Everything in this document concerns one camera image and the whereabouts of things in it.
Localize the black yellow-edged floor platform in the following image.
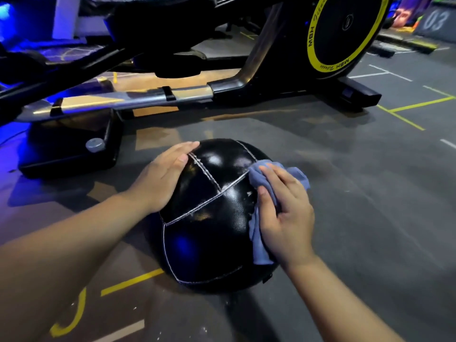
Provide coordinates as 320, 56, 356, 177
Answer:
369, 31, 439, 58

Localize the person's left hand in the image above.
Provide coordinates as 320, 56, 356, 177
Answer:
123, 140, 201, 215

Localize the black stitched medicine ball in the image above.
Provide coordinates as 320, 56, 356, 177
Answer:
144, 138, 283, 295

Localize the grey plyo box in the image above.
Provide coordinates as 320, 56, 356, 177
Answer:
414, 0, 456, 44

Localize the black yellow-ringed flywheel disc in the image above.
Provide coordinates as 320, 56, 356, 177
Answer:
306, 0, 392, 80

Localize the person's right forearm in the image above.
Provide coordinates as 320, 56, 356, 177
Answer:
284, 256, 406, 342

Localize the person's right hand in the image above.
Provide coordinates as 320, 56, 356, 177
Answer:
256, 163, 316, 272

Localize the blue cleaning cloth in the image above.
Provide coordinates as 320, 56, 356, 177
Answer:
247, 160, 311, 266

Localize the person's left forearm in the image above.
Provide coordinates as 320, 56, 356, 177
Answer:
0, 190, 152, 342

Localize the black machine base foot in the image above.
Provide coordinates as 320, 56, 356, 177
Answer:
18, 110, 124, 180

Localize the silver machine rail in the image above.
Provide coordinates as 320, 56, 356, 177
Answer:
16, 83, 214, 124

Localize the black elliptical trainer machine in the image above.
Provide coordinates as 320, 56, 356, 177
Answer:
0, 0, 394, 180

